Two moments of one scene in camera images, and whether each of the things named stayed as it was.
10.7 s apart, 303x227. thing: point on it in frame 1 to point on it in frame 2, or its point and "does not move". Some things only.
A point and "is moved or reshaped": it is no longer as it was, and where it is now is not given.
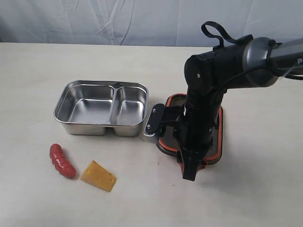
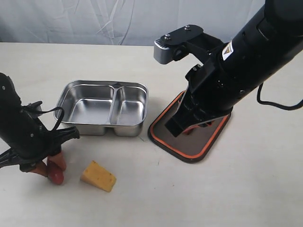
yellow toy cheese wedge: (96, 175) does not move
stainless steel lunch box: (92, 107) does not move
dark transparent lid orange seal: (165, 143) is moved or reshaped
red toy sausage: (62, 164) to (55, 174)
